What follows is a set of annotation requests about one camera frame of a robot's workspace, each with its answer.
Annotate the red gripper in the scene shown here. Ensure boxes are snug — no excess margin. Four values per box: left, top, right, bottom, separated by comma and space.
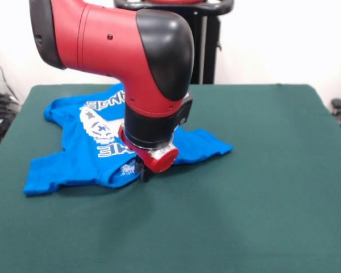
118, 126, 180, 183

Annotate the blue printed t-shirt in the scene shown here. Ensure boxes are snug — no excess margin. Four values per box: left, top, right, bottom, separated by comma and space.
23, 82, 235, 197

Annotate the dark green table cloth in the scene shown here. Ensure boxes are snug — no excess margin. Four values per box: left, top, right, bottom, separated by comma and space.
0, 84, 341, 273

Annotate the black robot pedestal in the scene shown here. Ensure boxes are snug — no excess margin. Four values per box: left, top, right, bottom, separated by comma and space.
113, 0, 235, 85

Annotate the black cable bundle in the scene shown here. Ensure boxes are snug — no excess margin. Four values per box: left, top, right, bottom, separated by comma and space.
0, 51, 22, 149

